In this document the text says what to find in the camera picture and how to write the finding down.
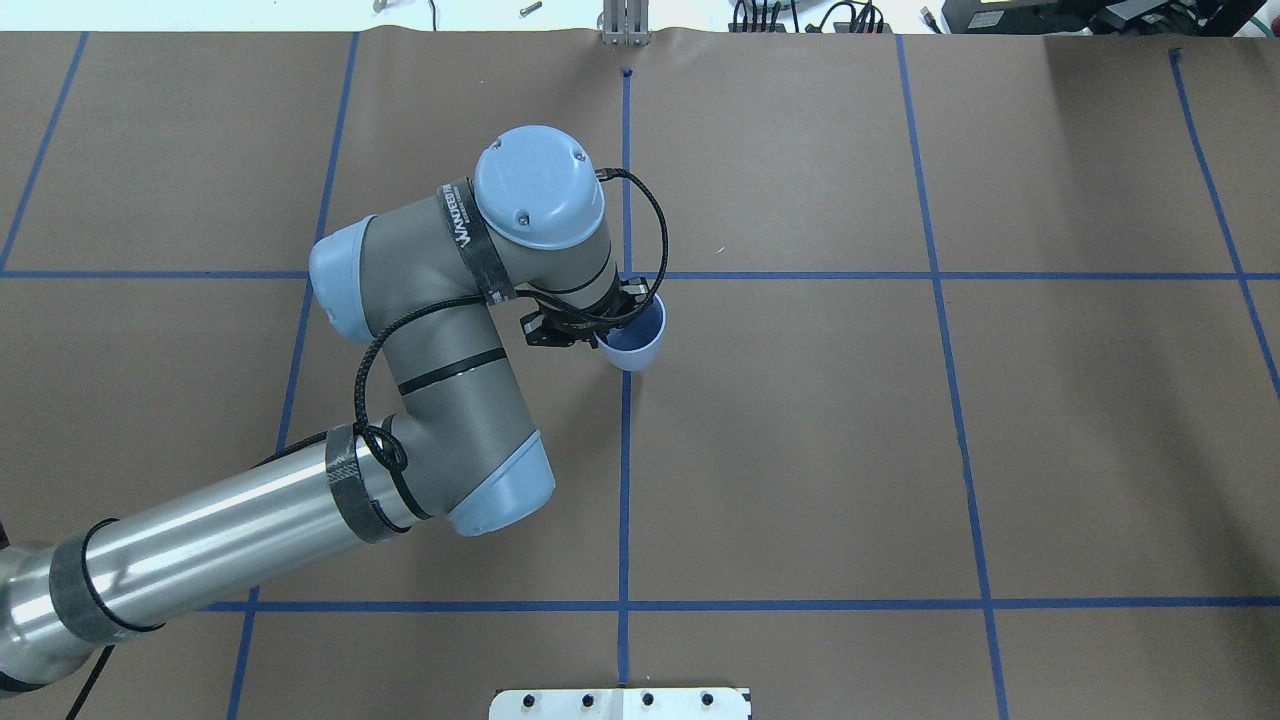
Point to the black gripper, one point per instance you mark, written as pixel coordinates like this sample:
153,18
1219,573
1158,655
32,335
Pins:
584,322

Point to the light blue plastic cup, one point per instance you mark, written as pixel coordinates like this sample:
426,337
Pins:
635,346

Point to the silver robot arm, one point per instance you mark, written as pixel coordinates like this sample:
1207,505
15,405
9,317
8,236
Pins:
437,426

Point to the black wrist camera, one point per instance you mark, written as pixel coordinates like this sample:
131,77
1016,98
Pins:
541,329

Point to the aluminium frame post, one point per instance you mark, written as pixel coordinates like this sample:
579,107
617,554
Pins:
625,23

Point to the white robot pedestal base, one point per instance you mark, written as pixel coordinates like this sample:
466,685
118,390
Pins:
623,703

